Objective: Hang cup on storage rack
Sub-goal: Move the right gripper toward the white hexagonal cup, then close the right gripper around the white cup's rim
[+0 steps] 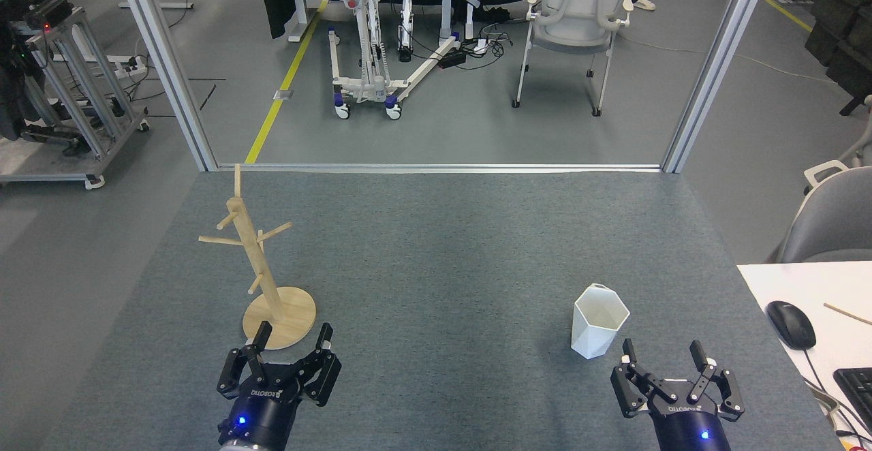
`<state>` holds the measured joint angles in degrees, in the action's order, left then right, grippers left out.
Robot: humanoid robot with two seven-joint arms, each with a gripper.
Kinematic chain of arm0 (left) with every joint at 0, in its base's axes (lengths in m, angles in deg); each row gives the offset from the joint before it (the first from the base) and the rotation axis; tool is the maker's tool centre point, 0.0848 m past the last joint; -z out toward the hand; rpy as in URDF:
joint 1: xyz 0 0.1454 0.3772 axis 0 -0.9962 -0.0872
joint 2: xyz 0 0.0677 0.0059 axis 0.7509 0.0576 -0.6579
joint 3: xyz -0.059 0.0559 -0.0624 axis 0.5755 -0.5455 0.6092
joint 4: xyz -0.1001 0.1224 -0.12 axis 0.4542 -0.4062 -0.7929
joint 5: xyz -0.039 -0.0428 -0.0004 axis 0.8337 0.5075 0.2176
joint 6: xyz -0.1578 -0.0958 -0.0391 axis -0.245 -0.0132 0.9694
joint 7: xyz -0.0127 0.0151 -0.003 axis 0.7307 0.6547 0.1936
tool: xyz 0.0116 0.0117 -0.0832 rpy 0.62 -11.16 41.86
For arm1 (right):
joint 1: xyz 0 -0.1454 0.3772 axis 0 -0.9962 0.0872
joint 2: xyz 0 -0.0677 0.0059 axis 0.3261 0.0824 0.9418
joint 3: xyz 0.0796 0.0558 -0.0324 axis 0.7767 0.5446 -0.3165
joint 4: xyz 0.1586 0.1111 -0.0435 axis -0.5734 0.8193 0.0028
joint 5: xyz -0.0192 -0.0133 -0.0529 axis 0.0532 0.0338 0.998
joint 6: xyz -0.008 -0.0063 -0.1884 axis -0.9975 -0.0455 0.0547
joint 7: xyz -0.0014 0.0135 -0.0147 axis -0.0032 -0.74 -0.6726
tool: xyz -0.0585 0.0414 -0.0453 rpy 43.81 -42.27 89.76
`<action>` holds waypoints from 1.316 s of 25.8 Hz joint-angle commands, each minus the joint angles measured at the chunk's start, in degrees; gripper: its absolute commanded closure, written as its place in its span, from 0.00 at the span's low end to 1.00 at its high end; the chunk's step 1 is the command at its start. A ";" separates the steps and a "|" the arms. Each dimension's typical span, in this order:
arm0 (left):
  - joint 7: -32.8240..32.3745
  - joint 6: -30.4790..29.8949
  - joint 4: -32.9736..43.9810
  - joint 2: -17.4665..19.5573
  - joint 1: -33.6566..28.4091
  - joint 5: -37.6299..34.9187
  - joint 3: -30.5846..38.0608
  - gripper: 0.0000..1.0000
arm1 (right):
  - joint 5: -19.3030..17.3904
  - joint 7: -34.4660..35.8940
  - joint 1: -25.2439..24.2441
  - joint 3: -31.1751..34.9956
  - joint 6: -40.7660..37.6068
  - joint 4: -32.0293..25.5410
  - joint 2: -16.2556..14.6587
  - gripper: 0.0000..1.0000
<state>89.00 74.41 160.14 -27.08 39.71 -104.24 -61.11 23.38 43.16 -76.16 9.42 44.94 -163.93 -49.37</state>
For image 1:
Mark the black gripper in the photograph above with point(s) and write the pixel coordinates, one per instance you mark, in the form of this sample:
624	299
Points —
262	407
691	427

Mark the white faceted cup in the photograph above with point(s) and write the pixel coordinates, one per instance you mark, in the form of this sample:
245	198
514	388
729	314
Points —
593	332

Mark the wooden cup rack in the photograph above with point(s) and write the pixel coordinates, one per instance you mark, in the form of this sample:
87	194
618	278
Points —
269	281

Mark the black computer mouse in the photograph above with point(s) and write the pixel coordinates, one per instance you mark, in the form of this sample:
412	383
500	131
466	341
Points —
790	325

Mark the black keyboard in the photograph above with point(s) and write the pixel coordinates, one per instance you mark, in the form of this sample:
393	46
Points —
860	396

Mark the thin wooden stick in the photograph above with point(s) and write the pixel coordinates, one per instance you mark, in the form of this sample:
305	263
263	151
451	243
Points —
848	313

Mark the white desk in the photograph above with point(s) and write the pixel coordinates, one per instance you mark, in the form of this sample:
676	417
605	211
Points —
845	281

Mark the grey office chair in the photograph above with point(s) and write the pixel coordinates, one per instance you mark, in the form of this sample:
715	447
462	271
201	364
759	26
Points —
838	226

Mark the silver floor socket plate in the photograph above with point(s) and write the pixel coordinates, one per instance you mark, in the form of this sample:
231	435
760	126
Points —
283	95

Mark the white wheeled lift stand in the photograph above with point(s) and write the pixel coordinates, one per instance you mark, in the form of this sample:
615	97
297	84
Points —
361	86

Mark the white power strip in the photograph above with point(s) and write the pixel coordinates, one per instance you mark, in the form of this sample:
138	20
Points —
135	64
480	46

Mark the black power strip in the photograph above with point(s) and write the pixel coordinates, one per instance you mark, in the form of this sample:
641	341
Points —
452	60

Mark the person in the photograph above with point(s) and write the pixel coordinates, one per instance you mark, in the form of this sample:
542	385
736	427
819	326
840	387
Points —
644	4

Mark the black stacked crates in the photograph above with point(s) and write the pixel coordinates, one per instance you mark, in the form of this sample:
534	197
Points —
845	28

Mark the white office chair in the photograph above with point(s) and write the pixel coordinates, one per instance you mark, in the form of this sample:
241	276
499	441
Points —
579	1

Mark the silver frame rail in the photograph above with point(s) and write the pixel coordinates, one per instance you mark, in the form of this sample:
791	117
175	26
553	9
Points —
443	167

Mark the silver frame post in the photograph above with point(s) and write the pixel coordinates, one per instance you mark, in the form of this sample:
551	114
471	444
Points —
715	69
167	63

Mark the metal frame cart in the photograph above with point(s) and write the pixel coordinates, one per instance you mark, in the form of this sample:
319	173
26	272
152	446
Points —
75	97

